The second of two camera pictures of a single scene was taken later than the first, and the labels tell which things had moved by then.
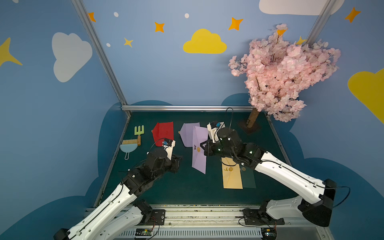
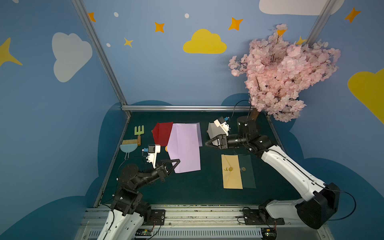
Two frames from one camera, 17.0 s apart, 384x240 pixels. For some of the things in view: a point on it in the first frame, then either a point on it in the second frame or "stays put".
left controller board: (143, 232) stays put
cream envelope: (211, 132) stays put
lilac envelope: (200, 134) to (183, 145)
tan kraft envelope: (231, 174) stays put
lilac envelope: (186, 132) to (199, 134)
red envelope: (162, 131) stays put
